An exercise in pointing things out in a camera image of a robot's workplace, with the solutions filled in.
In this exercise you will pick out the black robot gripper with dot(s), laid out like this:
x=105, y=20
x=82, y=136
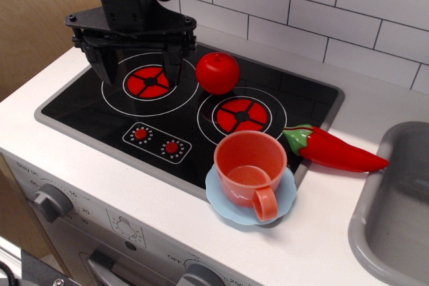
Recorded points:
x=132, y=25

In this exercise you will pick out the grey oven knob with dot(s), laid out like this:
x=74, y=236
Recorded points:
x=197, y=275

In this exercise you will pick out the black toy stovetop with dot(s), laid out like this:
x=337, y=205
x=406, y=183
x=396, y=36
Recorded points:
x=170, y=132

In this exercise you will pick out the black base with screw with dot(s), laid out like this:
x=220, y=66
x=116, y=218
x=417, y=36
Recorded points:
x=36, y=272

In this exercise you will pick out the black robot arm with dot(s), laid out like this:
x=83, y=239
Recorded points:
x=117, y=25

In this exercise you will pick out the orange plastic toy cup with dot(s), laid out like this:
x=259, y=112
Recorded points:
x=250, y=166

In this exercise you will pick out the grey toy sink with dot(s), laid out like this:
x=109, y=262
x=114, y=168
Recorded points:
x=388, y=231

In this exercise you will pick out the grey timer knob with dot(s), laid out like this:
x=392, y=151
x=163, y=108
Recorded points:
x=52, y=203

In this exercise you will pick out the grey oven door handle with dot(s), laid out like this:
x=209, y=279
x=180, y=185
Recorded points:
x=101, y=265

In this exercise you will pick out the red toy chili pepper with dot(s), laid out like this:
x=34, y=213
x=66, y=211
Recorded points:
x=321, y=147

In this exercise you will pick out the light blue toy plate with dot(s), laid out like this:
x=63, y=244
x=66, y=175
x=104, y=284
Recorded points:
x=285, y=194

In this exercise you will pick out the red toy apple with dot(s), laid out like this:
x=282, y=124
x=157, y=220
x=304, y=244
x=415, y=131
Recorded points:
x=217, y=73

